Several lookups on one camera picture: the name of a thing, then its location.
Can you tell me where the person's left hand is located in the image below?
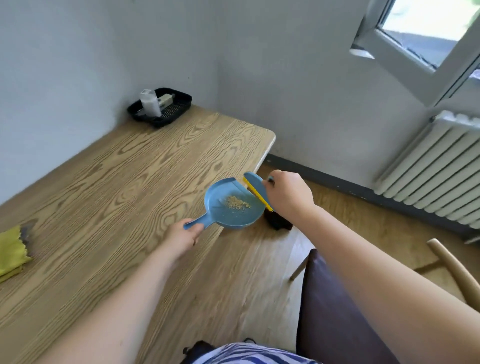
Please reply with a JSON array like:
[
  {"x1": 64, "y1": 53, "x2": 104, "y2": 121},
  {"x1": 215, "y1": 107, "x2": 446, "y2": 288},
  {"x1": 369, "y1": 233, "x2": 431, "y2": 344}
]
[{"x1": 163, "y1": 219, "x2": 205, "y2": 259}]

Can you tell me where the person's right hand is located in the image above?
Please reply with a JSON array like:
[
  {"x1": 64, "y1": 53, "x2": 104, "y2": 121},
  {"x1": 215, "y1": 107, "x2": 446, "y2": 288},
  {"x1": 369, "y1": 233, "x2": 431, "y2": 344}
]
[{"x1": 262, "y1": 170, "x2": 316, "y2": 218}]

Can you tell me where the blue and yellow hand brush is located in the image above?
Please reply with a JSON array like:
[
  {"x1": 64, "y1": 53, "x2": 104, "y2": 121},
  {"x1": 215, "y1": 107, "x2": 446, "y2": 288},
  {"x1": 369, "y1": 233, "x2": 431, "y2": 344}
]
[{"x1": 243, "y1": 172, "x2": 293, "y2": 231}]

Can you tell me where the blue plastic dustpan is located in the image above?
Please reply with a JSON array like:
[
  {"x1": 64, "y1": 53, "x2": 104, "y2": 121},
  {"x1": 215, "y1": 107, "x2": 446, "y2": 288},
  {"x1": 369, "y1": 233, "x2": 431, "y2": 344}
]
[{"x1": 183, "y1": 178, "x2": 266, "y2": 230}]

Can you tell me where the person's left forearm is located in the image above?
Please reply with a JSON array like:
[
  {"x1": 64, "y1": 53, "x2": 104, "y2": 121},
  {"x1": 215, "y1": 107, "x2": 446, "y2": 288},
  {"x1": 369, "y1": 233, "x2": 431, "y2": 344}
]
[{"x1": 35, "y1": 245, "x2": 184, "y2": 364}]

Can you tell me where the person's right forearm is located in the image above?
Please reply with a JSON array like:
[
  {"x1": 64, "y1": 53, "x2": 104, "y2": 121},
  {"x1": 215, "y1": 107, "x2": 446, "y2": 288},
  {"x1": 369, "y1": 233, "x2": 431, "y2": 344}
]
[{"x1": 287, "y1": 204, "x2": 480, "y2": 364}]

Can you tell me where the pile of yellow crumbs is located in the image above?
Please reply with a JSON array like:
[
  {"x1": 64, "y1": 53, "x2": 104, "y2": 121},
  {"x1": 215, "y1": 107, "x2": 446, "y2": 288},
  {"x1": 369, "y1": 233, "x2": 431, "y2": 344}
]
[{"x1": 225, "y1": 196, "x2": 252, "y2": 211}]

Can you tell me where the wooden table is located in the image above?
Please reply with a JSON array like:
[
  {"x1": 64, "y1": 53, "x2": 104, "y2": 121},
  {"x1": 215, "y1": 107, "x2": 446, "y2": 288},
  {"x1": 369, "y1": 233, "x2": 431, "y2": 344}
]
[{"x1": 0, "y1": 104, "x2": 315, "y2": 364}]

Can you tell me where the black object on lap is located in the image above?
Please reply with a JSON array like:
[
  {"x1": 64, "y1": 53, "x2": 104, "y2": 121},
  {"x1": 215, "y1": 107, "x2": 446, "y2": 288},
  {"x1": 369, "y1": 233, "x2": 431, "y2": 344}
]
[{"x1": 182, "y1": 340, "x2": 216, "y2": 364}]

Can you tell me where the black plastic basket tray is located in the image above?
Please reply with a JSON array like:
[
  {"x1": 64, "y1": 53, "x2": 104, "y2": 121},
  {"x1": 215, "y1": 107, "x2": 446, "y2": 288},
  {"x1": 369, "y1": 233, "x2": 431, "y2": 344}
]
[{"x1": 127, "y1": 88, "x2": 193, "y2": 128}]

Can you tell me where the white plastic bottle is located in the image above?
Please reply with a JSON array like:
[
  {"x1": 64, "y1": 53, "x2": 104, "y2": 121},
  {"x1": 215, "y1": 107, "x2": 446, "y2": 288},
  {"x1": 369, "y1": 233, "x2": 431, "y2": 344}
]
[{"x1": 140, "y1": 89, "x2": 163, "y2": 118}]

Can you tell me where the person's striped shirt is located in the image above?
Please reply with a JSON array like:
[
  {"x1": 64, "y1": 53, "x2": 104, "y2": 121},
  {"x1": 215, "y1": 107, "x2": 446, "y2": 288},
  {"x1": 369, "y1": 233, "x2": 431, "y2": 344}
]
[{"x1": 191, "y1": 343, "x2": 319, "y2": 364}]

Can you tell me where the wooden chair with dark cushion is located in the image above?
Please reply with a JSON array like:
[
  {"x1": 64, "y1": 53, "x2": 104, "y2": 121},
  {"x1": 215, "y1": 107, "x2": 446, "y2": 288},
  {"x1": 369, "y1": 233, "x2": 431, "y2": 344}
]
[{"x1": 289, "y1": 238, "x2": 480, "y2": 364}]

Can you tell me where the dark grey cloth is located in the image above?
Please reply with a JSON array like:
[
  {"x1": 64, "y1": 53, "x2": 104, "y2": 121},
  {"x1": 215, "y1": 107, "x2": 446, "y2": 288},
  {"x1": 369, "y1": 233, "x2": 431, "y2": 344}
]
[{"x1": 19, "y1": 223, "x2": 35, "y2": 257}]

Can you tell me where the yellow-green cleaning cloth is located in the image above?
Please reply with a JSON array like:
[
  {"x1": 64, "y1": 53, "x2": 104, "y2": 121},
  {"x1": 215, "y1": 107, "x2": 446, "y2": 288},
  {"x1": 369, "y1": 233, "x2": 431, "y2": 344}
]
[{"x1": 0, "y1": 226, "x2": 33, "y2": 284}]

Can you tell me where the white wall radiator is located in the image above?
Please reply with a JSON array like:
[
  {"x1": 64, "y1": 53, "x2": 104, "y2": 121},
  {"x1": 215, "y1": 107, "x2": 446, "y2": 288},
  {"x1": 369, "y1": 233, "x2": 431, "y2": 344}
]
[{"x1": 374, "y1": 110, "x2": 480, "y2": 230}]

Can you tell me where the white window frame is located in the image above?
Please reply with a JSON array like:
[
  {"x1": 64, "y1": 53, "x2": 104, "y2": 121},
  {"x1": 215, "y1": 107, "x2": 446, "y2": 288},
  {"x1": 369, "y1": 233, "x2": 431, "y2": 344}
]
[{"x1": 350, "y1": 0, "x2": 480, "y2": 108}]

